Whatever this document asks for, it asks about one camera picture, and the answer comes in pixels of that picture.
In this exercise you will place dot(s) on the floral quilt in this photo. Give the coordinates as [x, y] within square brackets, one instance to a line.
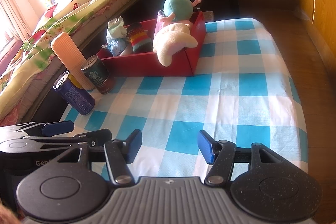
[65, 19]

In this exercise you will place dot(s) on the blue white checked tablecloth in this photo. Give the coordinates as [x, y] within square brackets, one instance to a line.
[210, 82]

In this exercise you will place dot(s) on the red cardboard box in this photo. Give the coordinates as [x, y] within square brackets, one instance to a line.
[136, 65]

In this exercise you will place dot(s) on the striped knit sock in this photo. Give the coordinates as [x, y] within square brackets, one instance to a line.
[139, 39]

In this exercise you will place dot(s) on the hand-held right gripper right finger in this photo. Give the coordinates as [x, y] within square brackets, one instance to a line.
[206, 146]

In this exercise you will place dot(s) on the dark wooden bed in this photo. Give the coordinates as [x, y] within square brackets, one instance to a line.
[118, 3]

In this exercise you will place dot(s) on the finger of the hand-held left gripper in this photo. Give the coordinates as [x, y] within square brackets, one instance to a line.
[57, 128]
[97, 134]

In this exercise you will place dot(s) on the pink pig plush toy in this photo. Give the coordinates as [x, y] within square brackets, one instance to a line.
[178, 7]

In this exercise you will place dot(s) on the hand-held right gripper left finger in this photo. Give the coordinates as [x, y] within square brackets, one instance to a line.
[134, 146]

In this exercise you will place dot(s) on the orange ribbed bottle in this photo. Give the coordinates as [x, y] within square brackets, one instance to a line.
[68, 56]

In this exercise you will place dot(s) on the blue drink can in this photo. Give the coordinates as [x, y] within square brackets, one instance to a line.
[76, 98]

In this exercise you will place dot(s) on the yellow wooden wardrobe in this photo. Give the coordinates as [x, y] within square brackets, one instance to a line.
[323, 3]

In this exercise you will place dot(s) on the grey wooden board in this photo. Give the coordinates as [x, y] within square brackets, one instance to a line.
[209, 16]

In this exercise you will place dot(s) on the beige curtain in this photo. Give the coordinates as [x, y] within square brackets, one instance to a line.
[15, 3]

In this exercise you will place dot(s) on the green coffee can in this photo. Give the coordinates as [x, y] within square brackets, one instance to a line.
[99, 77]

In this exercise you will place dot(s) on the blue face mask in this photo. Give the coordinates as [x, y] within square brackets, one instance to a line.
[118, 45]

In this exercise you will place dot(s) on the yellow drink can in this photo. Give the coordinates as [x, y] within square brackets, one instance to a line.
[76, 82]

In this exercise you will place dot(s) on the cream plush toy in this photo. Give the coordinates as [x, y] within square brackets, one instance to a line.
[170, 40]

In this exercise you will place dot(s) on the pale green towel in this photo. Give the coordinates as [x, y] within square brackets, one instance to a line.
[115, 29]

